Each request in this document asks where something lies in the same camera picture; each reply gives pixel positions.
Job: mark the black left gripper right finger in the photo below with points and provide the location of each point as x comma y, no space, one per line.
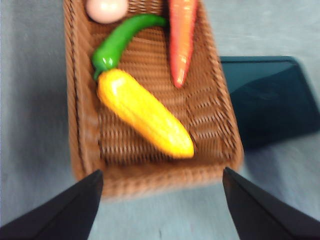
260,215

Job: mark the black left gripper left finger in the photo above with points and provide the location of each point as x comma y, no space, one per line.
65,212

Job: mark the yellow corn cob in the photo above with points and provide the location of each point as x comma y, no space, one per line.
145,115

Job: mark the brown wicker basket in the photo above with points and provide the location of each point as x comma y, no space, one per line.
155,62

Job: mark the black rectangular tray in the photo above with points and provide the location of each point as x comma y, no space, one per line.
272,105

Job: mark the green chili pepper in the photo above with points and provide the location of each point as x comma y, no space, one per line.
117,42

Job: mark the orange carrot with green leaves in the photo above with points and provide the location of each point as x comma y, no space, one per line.
182,42

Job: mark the pale pink egg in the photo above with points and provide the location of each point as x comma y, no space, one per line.
107,11

